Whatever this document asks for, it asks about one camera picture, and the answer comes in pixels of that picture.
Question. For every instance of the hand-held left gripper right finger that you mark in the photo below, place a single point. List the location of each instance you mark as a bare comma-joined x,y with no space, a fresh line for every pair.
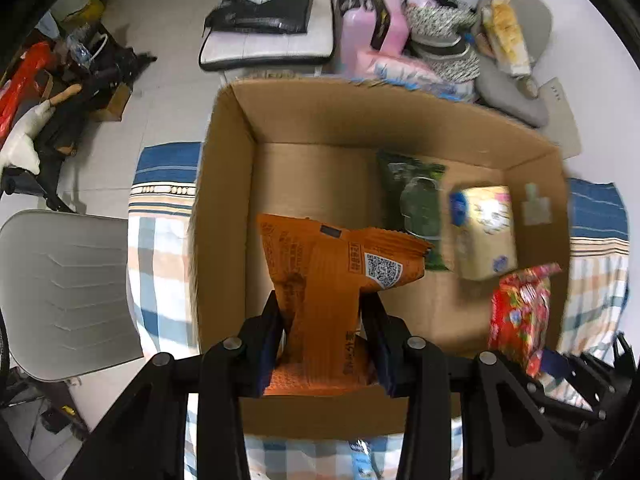
385,366

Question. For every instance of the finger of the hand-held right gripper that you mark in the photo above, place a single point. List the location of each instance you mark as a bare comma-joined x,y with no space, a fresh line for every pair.
570,400
622,365

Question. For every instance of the orange snack packet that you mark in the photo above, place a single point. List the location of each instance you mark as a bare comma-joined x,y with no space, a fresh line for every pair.
325,300

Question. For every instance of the pink and white packet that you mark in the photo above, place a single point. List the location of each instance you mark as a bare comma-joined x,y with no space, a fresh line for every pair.
400,67

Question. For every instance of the grey plastic chair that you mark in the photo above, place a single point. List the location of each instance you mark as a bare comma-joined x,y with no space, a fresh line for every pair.
65,290

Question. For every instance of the red plastic bag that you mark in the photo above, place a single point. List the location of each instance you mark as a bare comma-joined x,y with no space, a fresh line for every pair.
22,80

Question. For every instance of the large cardboard box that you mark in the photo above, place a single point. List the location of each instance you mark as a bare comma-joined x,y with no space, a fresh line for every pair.
310,175

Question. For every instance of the blue packet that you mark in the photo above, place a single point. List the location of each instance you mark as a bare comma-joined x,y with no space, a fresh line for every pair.
362,460

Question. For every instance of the grey flat board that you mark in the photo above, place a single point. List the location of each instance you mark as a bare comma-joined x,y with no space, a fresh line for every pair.
562,120

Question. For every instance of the yellow tissue pack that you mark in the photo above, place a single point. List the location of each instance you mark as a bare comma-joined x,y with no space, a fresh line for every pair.
487,235

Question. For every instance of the green snack packet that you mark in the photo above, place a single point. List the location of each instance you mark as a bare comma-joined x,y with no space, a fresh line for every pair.
417,200

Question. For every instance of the yellow snack packet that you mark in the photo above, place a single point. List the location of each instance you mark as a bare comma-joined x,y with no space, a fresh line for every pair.
507,35

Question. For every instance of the white cushioned chair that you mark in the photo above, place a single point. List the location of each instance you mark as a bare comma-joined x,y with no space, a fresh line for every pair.
265,47

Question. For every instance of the black and white patterned bag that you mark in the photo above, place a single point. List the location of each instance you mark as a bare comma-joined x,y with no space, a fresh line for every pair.
440,30

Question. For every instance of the red snack packet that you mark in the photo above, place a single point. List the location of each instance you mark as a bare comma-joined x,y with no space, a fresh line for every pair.
520,310

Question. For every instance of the white plush goose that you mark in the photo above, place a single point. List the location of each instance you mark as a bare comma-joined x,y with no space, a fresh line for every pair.
25,135

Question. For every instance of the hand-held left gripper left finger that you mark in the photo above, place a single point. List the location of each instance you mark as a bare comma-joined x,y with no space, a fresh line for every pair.
268,357

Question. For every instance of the plaid bed sheet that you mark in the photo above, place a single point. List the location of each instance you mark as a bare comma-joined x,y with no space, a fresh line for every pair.
160,240

